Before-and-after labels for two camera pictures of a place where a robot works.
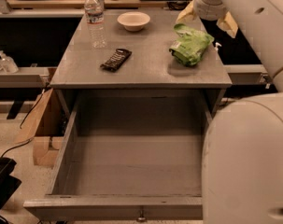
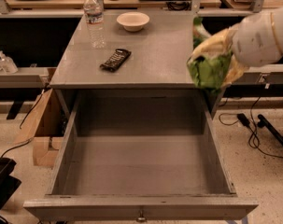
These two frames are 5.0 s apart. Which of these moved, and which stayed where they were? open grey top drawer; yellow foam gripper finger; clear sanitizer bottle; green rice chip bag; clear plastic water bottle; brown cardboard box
Moved: yellow foam gripper finger; green rice chip bag
Stayed: clear plastic water bottle; clear sanitizer bottle; open grey top drawer; brown cardboard box
